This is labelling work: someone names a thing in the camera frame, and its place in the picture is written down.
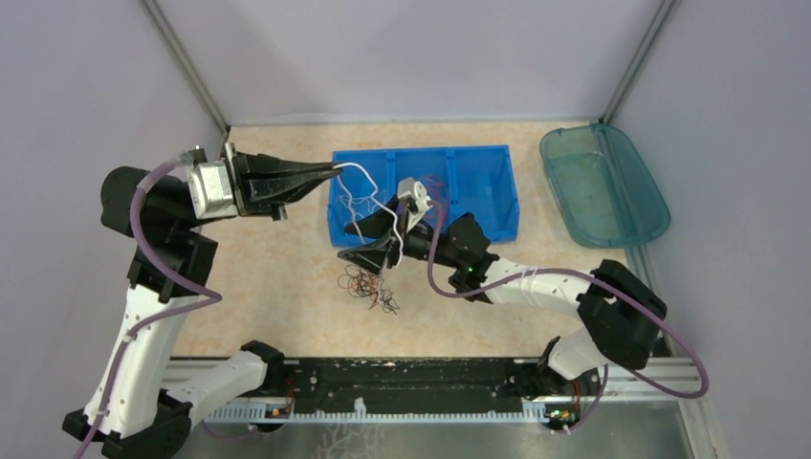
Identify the blue three-compartment bin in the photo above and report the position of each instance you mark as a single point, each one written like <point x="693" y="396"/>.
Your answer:
<point x="479" y="179"/>

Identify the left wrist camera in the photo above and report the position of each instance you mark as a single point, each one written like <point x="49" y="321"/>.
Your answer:
<point x="211" y="191"/>

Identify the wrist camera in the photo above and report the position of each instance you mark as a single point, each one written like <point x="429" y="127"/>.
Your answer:
<point x="211" y="191"/>
<point x="413" y="195"/>

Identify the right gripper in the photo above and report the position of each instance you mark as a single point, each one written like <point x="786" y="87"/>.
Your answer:
<point x="376" y="225"/>

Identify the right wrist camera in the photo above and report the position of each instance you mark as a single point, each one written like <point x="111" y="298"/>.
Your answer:
<point x="413" y="195"/>

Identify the teal transparent plastic lid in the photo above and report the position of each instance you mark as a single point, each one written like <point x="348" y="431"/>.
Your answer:
<point x="604" y="191"/>

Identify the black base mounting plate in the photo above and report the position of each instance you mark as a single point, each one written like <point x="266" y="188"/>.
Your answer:
<point x="422" y="386"/>

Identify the aluminium front rail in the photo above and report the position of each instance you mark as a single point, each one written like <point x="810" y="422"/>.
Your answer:
<point x="663" y="380"/>

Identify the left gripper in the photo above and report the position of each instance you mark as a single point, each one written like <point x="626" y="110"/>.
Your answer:
<point x="270" y="181"/>

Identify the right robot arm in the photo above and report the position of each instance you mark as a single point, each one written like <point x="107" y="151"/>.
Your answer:
<point x="618" y="313"/>

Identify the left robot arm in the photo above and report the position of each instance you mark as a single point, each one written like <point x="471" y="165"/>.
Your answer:
<point x="132" y="414"/>

